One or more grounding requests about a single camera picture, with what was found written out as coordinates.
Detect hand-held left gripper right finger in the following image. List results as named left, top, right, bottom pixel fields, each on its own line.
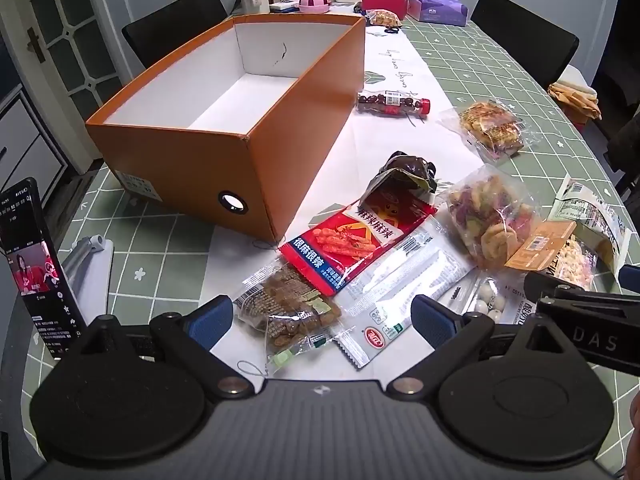
left=385, top=294, right=576, bottom=398

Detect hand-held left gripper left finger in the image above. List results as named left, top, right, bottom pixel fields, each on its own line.
left=80, top=295, right=253, bottom=400

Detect puffed rice packet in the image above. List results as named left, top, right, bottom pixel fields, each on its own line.
left=505, top=220, right=601, bottom=291

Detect clear long snack packet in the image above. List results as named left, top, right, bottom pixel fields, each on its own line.
left=332, top=215, right=476, bottom=370

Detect white ball candy packet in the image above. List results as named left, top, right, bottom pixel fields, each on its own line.
left=452, top=272, right=538, bottom=326

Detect clear brown nugget packet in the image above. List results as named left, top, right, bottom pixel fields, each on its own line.
left=235, top=262, right=343, bottom=376

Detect white printed snack packet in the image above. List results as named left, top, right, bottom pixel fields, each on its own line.
left=547, top=175, right=633, bottom=273

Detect mixed colourful chips bag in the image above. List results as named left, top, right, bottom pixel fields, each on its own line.
left=435, top=164, right=543, bottom=271

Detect red spicy snack packet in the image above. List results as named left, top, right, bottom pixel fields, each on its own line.
left=278, top=195, right=437, bottom=297

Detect dark brown snack pouch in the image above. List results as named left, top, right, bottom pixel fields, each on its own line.
left=361, top=151, right=441, bottom=206

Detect clear yellow cookie packet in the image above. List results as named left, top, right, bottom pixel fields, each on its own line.
left=439, top=100, right=543, bottom=163

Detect orange cardboard box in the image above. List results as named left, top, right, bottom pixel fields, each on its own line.
left=85, top=14, right=367, bottom=245

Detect red-capped candy bottle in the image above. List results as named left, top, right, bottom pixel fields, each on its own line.
left=357, top=91, right=432, bottom=118

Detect silver phone stand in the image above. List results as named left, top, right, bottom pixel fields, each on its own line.
left=60, top=234, right=115, bottom=321

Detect black smartphone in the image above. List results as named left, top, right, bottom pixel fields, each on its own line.
left=0, top=177, right=87, bottom=361

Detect yellow cloth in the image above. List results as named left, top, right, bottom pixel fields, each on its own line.
left=547, top=82, right=603, bottom=121

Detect white cloth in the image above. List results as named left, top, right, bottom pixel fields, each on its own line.
left=555, top=65, right=598, bottom=98

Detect green checked tablecloth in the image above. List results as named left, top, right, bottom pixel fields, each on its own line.
left=30, top=10, right=640, bottom=391

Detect white drawer cabinet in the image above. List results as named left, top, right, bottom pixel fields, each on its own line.
left=0, top=85, right=71, bottom=206

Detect black chair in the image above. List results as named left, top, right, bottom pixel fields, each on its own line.
left=121, top=0, right=228, bottom=70
left=470, top=0, right=580, bottom=92

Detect purple tissue pack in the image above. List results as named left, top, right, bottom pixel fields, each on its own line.
left=407, top=0, right=470, bottom=26

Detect clear nut bag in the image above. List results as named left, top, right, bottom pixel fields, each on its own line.
left=366, top=9, right=403, bottom=28

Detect glass lattice door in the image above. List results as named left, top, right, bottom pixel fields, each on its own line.
left=10, top=0, right=128, bottom=116

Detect dark door handle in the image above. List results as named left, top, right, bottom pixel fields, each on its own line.
left=27, top=27, right=46, bottom=63

